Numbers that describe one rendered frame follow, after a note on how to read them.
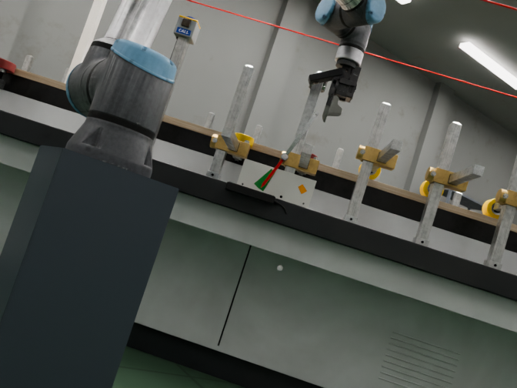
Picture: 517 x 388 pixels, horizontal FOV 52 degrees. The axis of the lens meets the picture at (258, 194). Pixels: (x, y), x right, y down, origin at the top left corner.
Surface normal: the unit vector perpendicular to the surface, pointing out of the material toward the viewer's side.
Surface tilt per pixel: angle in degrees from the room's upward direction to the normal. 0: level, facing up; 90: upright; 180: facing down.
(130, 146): 70
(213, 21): 90
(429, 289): 90
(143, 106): 90
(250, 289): 90
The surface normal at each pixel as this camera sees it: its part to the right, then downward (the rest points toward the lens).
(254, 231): -0.04, -0.10
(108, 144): 0.21, -0.37
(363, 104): 0.52, 0.10
